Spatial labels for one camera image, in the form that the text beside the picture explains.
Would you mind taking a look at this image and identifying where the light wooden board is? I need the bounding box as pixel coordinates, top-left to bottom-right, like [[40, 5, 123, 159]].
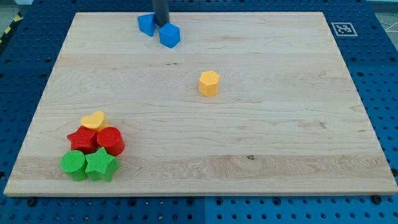
[[4, 12, 397, 197]]

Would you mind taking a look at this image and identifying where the yellow heart block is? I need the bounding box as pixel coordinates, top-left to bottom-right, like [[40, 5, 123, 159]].
[[80, 111, 109, 131]]

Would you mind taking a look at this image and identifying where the red star block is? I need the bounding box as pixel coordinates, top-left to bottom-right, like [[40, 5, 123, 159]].
[[67, 126, 99, 154]]

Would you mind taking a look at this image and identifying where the green cylinder block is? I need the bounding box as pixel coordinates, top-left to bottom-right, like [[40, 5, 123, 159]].
[[60, 150, 88, 181]]

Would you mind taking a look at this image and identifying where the red cylinder block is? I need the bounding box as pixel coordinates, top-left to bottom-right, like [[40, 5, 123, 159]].
[[97, 127, 126, 156]]

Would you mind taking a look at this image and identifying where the green star block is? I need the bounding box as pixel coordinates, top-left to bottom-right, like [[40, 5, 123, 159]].
[[85, 147, 119, 182]]

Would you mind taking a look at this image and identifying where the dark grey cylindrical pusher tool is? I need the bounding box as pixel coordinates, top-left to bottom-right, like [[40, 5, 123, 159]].
[[152, 0, 170, 27]]

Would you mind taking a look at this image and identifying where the blue triangular block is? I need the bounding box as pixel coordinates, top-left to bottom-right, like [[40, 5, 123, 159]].
[[137, 14, 156, 37]]

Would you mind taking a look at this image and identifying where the yellow hexagon block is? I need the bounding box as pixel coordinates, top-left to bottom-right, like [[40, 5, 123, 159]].
[[199, 70, 220, 96]]

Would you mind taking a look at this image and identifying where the blue cube block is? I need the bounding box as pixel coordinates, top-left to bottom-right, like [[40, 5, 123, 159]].
[[159, 23, 180, 49]]

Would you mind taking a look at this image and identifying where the white fiducial marker tag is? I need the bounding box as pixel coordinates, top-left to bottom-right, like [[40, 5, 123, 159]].
[[331, 22, 358, 37]]

